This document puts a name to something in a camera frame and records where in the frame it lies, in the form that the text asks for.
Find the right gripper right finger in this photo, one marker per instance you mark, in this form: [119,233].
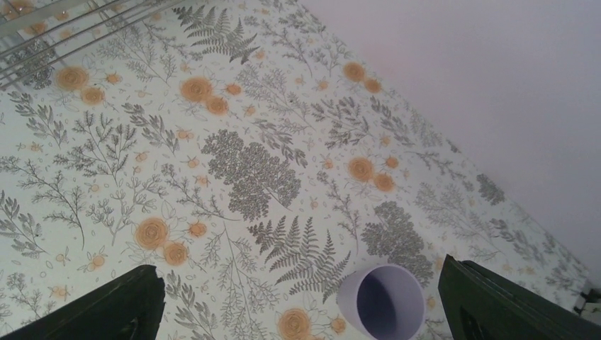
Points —
[480,304]

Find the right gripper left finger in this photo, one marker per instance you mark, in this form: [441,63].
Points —
[130,306]

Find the lilac cup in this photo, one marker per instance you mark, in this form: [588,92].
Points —
[383,302]

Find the wire dish rack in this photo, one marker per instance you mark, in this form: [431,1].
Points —
[36,35]

